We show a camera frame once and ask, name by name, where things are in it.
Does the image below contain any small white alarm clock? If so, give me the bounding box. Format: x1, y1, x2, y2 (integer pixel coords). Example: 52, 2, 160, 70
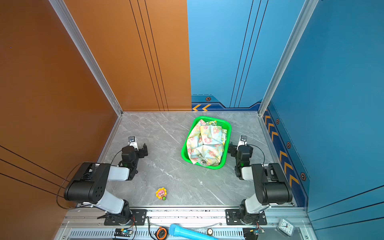
277, 219, 295, 237

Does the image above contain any right green circuit board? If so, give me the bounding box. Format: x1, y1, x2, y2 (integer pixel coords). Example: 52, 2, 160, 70
250, 227, 265, 236

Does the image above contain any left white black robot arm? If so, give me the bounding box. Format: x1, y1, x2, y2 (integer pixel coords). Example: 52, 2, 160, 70
64, 142, 148, 226

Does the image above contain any pastel floral skirt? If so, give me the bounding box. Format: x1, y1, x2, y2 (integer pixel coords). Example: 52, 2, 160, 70
186, 119, 228, 167

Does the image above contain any yellow flower toy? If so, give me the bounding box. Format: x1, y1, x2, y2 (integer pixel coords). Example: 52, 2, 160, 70
156, 188, 167, 201

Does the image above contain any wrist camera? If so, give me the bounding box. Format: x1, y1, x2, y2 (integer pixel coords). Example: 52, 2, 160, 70
128, 136, 137, 146
240, 135, 248, 144

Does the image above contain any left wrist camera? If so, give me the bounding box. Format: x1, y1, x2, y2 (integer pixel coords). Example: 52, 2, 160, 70
128, 136, 137, 146

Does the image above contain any orange black tape measure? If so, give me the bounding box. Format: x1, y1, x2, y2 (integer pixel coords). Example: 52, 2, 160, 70
156, 227, 168, 240

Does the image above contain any blue cylindrical flashlight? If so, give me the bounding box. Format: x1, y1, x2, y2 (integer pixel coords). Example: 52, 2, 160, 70
169, 224, 217, 240

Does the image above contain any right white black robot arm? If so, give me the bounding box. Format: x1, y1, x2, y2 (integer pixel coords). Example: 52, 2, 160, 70
228, 144, 293, 225

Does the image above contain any left green circuit board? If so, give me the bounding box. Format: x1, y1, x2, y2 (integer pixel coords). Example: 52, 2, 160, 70
114, 228, 134, 240

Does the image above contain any green circuit board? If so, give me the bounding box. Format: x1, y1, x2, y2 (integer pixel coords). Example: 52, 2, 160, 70
114, 228, 134, 240
250, 227, 265, 236

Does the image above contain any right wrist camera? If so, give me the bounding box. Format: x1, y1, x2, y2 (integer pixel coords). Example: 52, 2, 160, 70
240, 135, 248, 144

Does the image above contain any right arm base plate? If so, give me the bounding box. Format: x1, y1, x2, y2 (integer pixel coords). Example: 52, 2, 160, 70
225, 209, 268, 226

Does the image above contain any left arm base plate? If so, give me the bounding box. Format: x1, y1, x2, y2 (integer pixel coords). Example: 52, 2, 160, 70
104, 209, 147, 226

